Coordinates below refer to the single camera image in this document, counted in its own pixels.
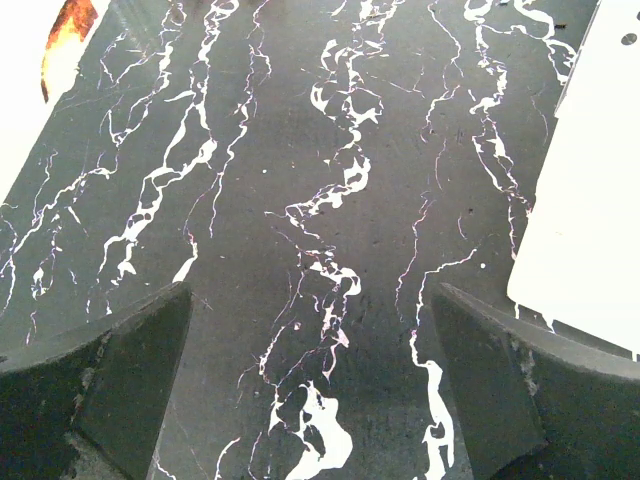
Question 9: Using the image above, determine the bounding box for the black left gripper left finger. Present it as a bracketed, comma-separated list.
[1, 282, 193, 479]

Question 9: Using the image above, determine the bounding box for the white plastic storage basket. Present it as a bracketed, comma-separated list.
[507, 1, 639, 352]

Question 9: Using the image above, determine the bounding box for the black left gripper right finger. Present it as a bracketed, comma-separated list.
[431, 283, 639, 479]

